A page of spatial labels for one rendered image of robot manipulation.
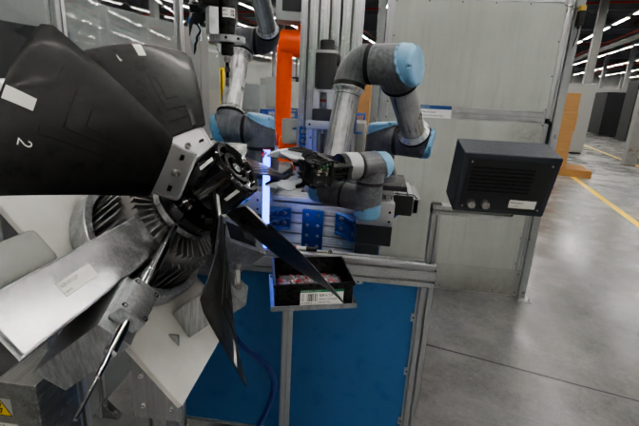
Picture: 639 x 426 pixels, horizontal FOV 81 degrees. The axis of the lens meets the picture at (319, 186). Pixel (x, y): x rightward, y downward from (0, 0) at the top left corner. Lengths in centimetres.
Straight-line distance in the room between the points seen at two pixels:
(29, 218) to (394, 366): 115
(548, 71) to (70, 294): 267
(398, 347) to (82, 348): 104
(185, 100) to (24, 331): 50
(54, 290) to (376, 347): 107
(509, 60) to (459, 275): 148
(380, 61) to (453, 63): 156
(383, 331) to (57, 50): 117
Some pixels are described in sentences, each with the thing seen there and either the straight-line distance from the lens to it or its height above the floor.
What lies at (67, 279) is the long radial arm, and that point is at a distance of 58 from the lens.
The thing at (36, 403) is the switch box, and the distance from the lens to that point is 92.
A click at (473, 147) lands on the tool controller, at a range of 115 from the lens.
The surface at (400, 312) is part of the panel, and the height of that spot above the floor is 67.
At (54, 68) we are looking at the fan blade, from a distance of 59.
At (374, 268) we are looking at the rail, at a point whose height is 83.
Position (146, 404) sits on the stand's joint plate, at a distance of 93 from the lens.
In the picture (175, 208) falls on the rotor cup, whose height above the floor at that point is 116.
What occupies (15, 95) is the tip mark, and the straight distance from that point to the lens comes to 56.
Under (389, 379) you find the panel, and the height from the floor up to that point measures 40.
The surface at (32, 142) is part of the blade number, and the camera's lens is 56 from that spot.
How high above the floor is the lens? 137
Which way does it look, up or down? 14 degrees down
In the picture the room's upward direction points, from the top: 3 degrees clockwise
